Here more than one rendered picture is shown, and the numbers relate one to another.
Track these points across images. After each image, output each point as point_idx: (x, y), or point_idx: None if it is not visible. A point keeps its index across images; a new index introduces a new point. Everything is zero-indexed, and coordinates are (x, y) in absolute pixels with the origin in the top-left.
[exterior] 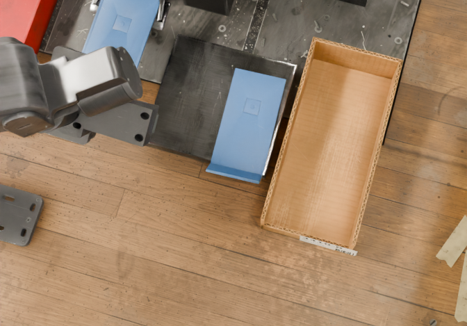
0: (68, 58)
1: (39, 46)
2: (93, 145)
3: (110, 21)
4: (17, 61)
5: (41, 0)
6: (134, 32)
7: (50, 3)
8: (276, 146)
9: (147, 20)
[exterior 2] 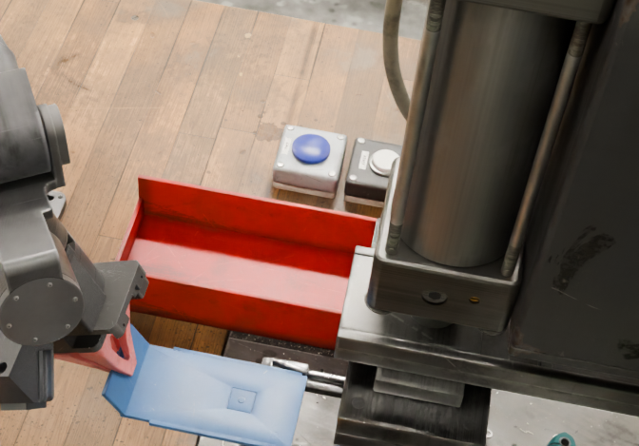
0: (122, 280)
1: (234, 328)
2: (79, 415)
3: (243, 383)
4: (12, 127)
5: (286, 304)
6: (227, 417)
7: (297, 329)
8: None
9: (248, 435)
